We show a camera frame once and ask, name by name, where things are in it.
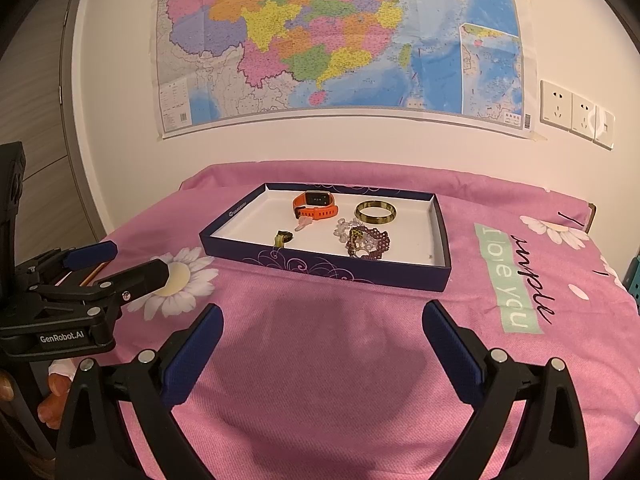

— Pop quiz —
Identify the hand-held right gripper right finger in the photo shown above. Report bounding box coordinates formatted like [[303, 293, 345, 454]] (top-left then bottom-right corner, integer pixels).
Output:
[[422, 301, 588, 480]]

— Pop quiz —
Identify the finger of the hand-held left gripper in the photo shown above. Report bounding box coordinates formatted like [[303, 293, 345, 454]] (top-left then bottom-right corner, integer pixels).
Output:
[[30, 258, 171, 321], [15, 241, 119, 286]]

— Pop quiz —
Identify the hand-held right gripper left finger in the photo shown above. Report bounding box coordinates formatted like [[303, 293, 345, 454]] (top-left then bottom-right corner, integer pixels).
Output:
[[55, 304, 224, 480]]

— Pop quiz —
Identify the purple bead necklace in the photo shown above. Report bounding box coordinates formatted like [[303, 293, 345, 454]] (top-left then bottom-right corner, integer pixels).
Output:
[[345, 226, 392, 261]]

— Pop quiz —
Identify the purple jewelry box tray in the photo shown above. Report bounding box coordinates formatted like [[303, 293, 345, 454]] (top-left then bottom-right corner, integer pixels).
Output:
[[199, 182, 452, 293]]

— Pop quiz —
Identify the person's left hand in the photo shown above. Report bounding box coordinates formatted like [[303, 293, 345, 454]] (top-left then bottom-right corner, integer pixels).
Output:
[[37, 360, 81, 428]]

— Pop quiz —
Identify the black orange-edged board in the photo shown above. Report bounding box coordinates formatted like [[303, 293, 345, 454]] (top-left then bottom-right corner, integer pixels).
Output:
[[55, 260, 108, 287]]

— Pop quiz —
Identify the pink floral blanket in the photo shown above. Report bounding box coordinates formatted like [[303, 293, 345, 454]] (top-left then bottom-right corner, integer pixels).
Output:
[[102, 160, 640, 480]]

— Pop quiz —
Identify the grey wardrobe door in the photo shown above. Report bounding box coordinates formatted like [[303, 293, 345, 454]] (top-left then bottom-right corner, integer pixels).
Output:
[[0, 0, 108, 271]]

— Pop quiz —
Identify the tortoiseshell bangle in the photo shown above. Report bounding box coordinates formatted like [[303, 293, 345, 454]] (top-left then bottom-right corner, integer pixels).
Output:
[[355, 201, 398, 226]]

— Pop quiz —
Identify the orange wristwatch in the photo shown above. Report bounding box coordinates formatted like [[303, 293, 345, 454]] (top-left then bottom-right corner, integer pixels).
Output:
[[292, 191, 339, 222]]

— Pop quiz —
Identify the blue plastic basket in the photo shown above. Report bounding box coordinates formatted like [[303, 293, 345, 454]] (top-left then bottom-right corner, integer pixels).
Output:
[[622, 255, 640, 311]]

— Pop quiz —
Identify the clear crystal bead bracelet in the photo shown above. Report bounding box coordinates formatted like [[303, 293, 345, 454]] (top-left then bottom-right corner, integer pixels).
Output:
[[334, 217, 361, 243]]

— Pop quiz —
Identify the white wall socket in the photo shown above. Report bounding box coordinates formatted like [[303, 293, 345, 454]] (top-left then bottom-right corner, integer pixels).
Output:
[[570, 92, 597, 140], [540, 79, 573, 131]]

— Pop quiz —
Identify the white wall switch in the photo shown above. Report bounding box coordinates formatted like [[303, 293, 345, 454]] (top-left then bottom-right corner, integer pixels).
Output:
[[592, 105, 616, 151]]

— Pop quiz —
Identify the wall map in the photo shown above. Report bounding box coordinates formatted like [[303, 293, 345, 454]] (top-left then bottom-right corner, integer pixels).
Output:
[[150, 0, 548, 142]]

